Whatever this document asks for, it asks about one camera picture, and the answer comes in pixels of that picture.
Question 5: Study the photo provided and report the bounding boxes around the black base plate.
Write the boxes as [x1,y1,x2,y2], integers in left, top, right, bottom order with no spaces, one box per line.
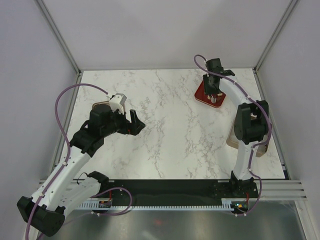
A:
[99,179,258,206]

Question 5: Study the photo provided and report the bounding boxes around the aluminium frame post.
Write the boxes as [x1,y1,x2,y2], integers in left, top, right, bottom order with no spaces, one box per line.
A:
[252,0,301,73]
[34,0,83,76]

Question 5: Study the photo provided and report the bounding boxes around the white cable duct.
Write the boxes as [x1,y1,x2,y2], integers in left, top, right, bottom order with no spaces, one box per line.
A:
[76,198,248,211]

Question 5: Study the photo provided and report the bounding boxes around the beige box lid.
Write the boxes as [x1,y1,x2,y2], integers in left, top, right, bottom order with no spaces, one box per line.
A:
[92,100,110,109]

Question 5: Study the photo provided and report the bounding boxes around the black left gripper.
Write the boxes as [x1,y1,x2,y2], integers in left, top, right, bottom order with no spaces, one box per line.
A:
[101,106,145,137]

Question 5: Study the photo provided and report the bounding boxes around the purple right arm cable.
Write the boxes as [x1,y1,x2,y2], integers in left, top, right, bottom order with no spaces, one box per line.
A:
[193,54,273,217]

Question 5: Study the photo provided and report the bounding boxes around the red square tray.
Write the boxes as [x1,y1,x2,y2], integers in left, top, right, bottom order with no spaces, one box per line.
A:
[194,81,226,108]

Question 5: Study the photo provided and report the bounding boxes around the steel tongs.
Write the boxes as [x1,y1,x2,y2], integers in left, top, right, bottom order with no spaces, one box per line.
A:
[210,94,217,104]

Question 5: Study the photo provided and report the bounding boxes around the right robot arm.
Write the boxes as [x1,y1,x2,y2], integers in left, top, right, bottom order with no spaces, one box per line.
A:
[202,73,272,198]

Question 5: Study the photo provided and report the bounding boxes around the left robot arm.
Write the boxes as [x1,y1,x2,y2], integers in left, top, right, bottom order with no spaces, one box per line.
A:
[17,104,146,237]

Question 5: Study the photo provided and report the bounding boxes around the aluminium frame right post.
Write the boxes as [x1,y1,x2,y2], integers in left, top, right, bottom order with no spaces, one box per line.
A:
[252,0,301,73]

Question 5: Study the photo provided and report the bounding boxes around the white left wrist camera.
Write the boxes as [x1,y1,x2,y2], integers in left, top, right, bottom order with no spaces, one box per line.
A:
[108,93,127,115]

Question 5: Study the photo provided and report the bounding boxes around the aluminium frame left post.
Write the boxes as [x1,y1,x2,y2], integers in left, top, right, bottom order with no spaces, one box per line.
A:
[34,0,83,76]

